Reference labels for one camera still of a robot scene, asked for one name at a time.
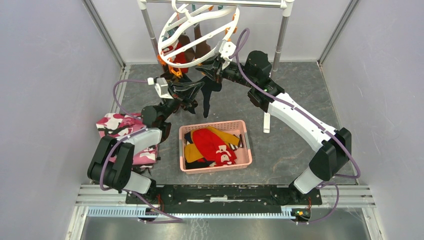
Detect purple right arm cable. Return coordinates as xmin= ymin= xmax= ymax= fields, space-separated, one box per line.
xmin=228 ymin=27 xmax=361 ymax=226

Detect black sock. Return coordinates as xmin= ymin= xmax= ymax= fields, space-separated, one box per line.
xmin=159 ymin=72 xmax=205 ymax=114
xmin=200 ymin=76 xmax=222 ymax=118

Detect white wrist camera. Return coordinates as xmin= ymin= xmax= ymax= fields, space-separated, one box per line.
xmin=214 ymin=39 xmax=236 ymax=70
xmin=147 ymin=77 xmax=173 ymax=99

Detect pink perforated plastic basket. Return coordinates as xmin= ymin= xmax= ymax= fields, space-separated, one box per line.
xmin=179 ymin=120 xmax=253 ymax=174

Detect white round clip hanger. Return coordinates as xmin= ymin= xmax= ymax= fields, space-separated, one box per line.
xmin=157 ymin=0 xmax=240 ymax=69

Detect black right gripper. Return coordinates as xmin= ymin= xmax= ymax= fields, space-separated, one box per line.
xmin=195 ymin=55 xmax=256 ymax=89

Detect white metal drying rack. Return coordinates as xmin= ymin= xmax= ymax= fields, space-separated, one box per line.
xmin=137 ymin=0 xmax=295 ymax=134

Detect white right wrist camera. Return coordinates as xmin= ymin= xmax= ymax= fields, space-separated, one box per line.
xmin=214 ymin=39 xmax=236 ymax=70

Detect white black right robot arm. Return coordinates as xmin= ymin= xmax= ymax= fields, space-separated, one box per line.
xmin=196 ymin=50 xmax=352 ymax=204

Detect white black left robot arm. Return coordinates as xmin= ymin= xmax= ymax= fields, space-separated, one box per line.
xmin=87 ymin=77 xmax=205 ymax=204

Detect yellow cloth in basket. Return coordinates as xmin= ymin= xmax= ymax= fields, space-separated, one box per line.
xmin=184 ymin=126 xmax=243 ymax=166

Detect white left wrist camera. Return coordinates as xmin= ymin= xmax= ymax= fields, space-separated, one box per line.
xmin=147 ymin=77 xmax=173 ymax=99

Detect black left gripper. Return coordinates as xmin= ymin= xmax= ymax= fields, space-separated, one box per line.
xmin=158 ymin=80 xmax=205 ymax=123

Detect red white santa sock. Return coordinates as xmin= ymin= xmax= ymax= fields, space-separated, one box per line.
xmin=162 ymin=41 xmax=189 ymax=74

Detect orange clothes clip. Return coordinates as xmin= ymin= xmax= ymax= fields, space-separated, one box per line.
xmin=168 ymin=65 xmax=183 ymax=79
xmin=224 ymin=13 xmax=239 ymax=37

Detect red white patterned sock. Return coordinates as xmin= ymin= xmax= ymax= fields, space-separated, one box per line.
xmin=214 ymin=144 xmax=237 ymax=167

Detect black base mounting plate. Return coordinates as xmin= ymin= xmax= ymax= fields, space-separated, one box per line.
xmin=143 ymin=184 xmax=323 ymax=214

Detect pink camouflage folded cloth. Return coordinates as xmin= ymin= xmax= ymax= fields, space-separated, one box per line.
xmin=95 ymin=112 xmax=160 ymax=174

